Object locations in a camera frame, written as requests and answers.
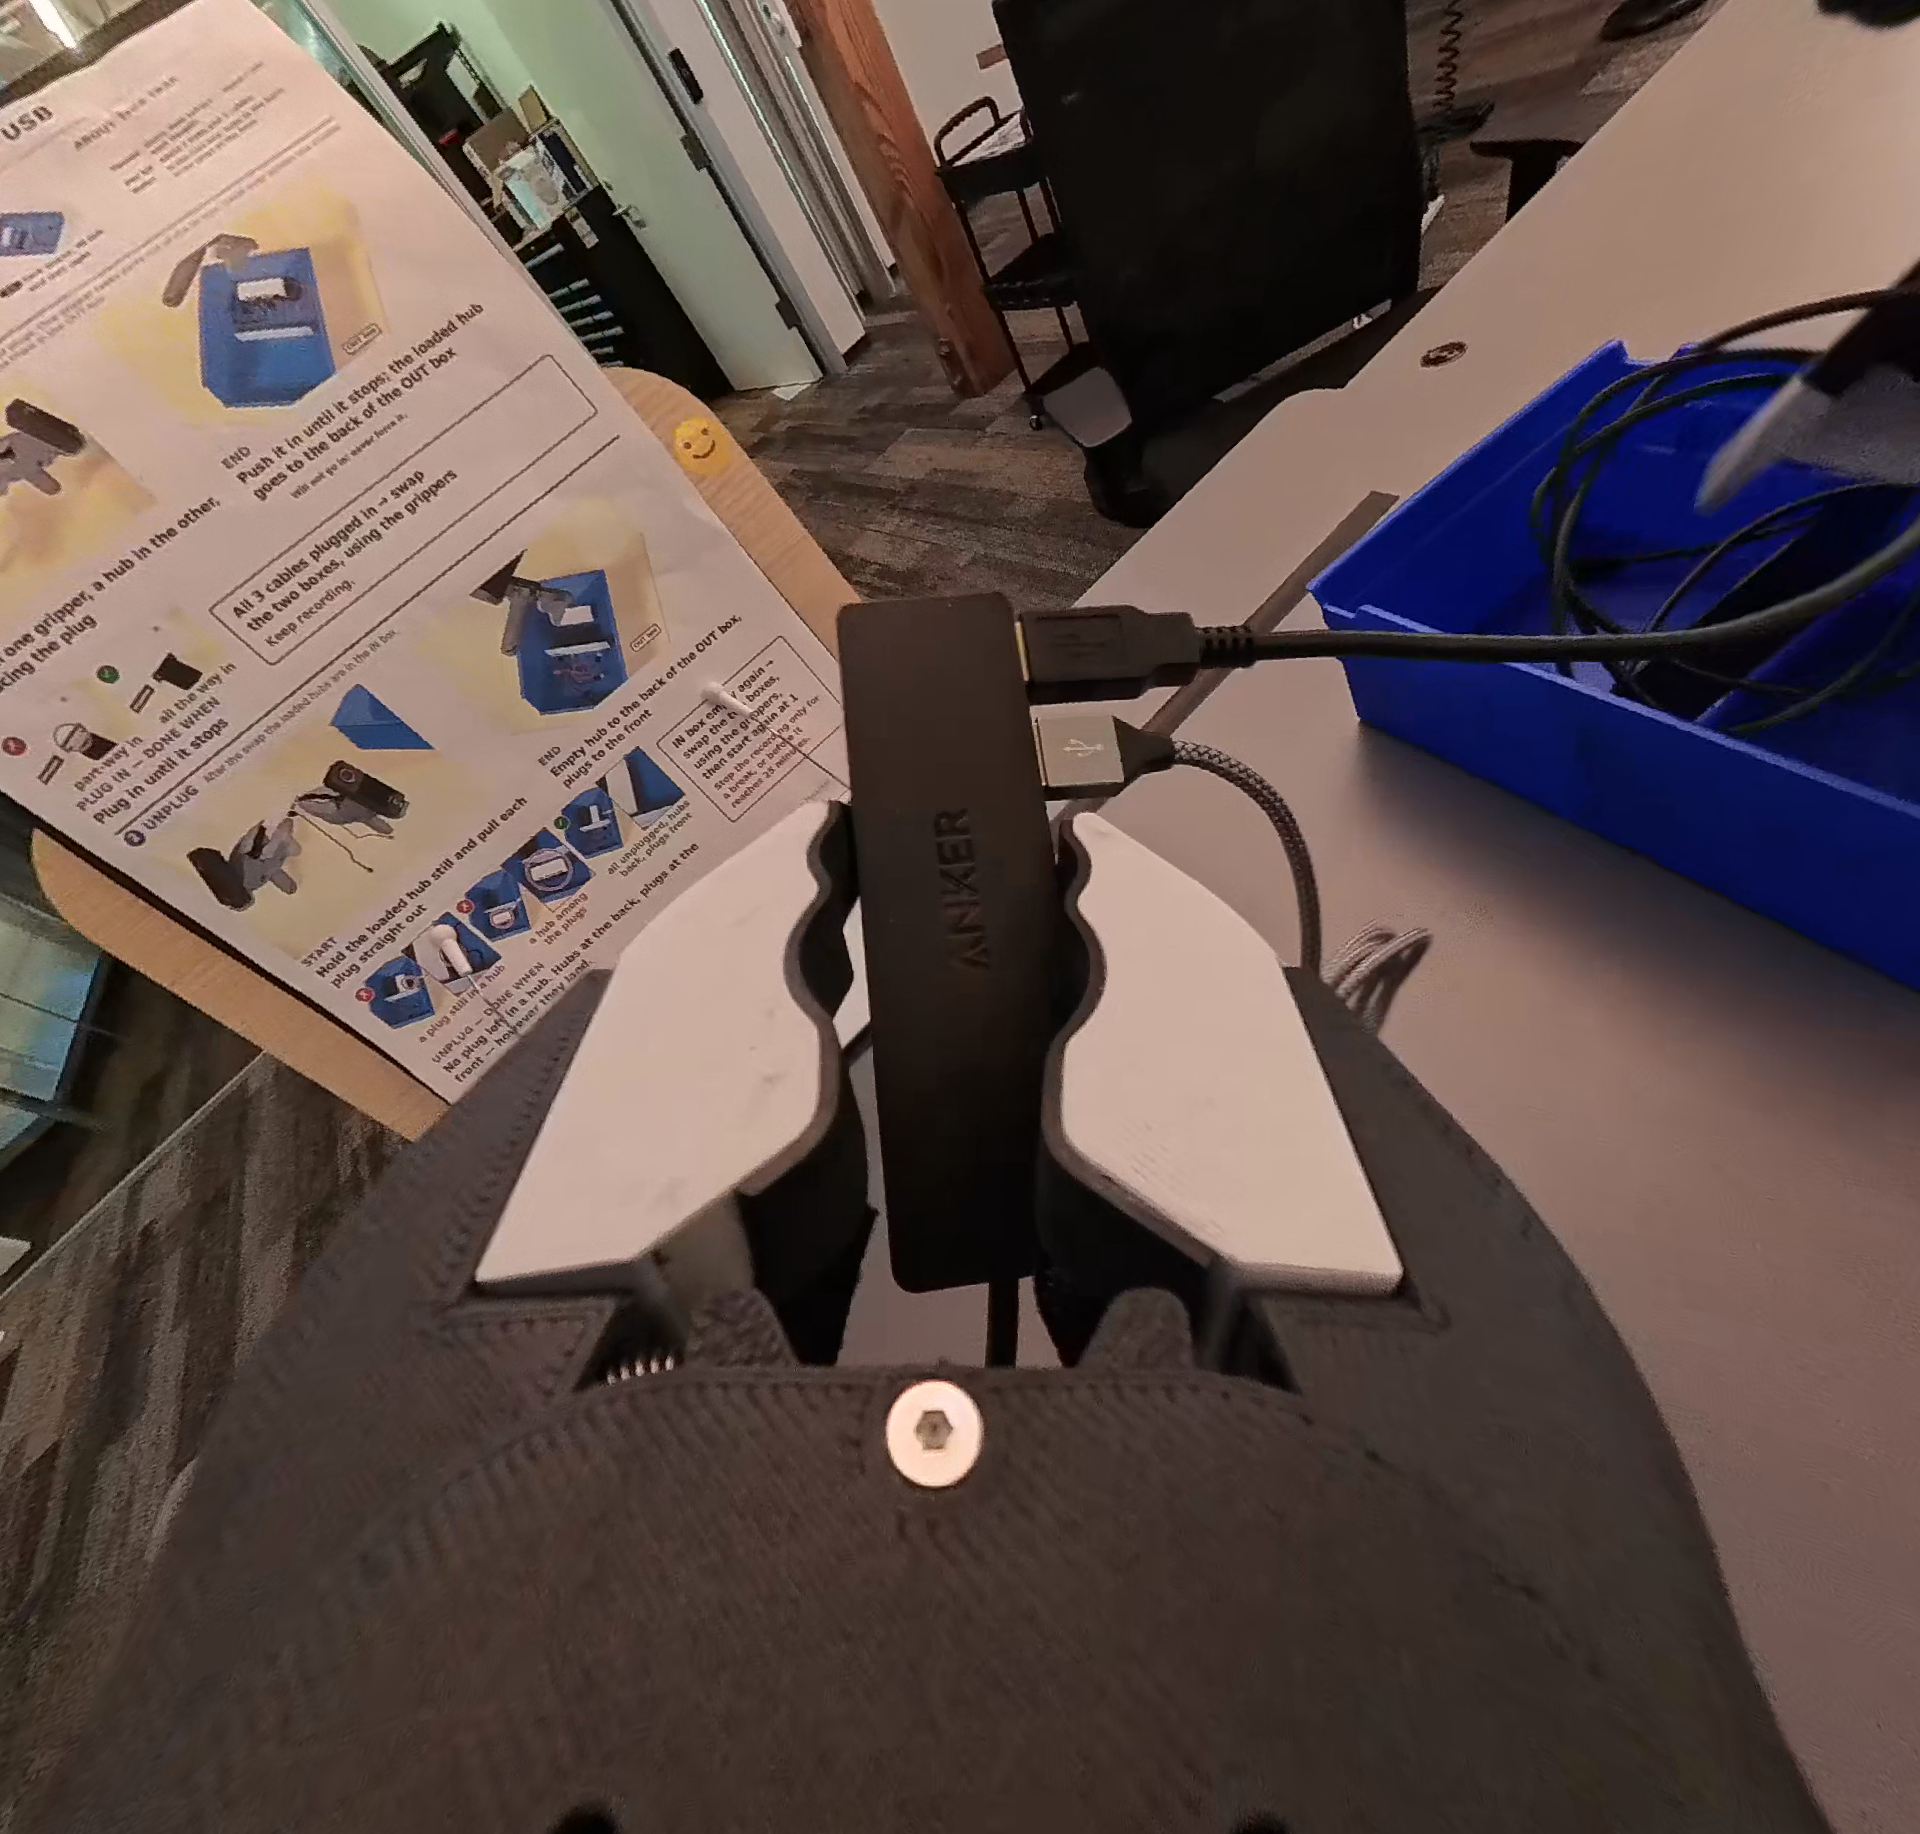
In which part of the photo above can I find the wooden board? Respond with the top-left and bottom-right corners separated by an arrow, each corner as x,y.
30,364 -> 864,1138

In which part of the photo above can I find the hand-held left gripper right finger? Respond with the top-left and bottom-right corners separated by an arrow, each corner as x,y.
1034,809 -> 1407,1298

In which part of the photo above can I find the black rolling cabinet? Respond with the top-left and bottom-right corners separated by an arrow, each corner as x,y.
989,0 -> 1426,523

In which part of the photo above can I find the printed instruction poster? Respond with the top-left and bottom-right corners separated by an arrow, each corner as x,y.
0,0 -> 857,1107

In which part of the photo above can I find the grey braided usb cable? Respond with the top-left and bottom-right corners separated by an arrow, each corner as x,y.
1032,707 -> 1433,1033

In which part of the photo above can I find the black usb cable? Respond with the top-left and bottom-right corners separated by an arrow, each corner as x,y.
1015,514 -> 1920,699

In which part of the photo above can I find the black drawer cabinet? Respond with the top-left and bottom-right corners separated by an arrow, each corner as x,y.
516,185 -> 738,399

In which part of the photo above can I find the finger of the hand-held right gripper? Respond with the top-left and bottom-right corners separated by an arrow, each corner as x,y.
1694,256 -> 1920,513

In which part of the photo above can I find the wooden column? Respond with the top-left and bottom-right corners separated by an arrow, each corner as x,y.
750,0 -> 1022,399

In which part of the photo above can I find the black utility cart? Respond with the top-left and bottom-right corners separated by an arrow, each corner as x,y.
931,94 -> 1083,432

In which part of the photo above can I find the blue plastic bin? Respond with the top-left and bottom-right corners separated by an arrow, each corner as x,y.
1306,338 -> 1920,952

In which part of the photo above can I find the black usb hub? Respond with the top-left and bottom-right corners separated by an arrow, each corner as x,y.
835,592 -> 1059,1293

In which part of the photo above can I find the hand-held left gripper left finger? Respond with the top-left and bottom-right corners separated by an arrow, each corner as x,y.
474,800 -> 879,1303

